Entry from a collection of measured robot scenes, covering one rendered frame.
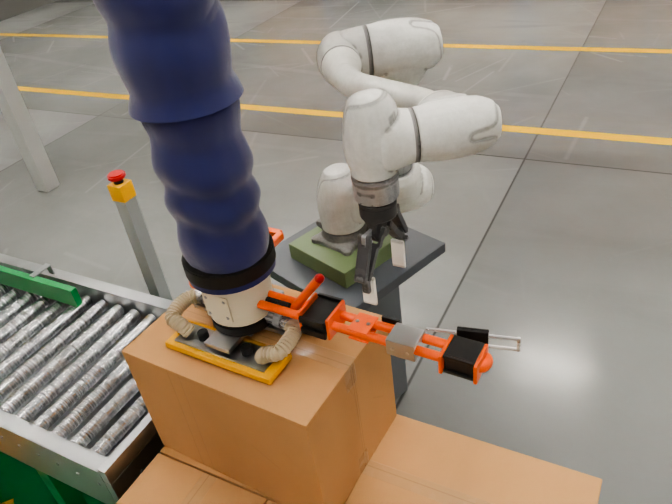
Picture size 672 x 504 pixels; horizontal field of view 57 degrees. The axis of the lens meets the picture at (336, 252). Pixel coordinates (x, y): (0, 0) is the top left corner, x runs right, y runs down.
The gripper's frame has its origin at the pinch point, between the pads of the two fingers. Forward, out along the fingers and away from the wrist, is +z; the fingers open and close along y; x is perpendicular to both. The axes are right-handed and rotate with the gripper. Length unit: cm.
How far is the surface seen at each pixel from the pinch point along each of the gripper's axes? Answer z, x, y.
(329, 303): 12.3, -16.2, -0.7
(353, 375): 31.8, -10.6, 1.9
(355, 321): 12.6, -7.6, 2.3
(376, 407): 53, -11, -7
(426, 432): 68, 0, -15
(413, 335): 12.5, 6.6, 1.5
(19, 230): 122, -339, -94
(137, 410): 68, -89, 16
